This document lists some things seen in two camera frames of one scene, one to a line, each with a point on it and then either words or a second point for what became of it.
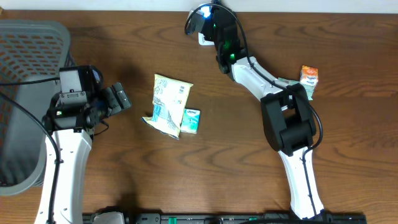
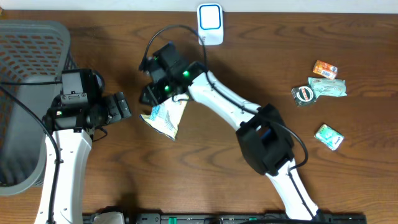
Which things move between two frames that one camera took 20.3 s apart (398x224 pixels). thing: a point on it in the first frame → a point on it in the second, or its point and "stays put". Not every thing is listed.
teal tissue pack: (190, 121) → (329, 137)
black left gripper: (119, 95) → (121, 104)
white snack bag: (170, 98) stays put
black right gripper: (205, 33) → (151, 95)
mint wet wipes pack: (310, 89) → (328, 87)
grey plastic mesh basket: (32, 52) stays put
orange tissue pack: (309, 76) → (325, 69)
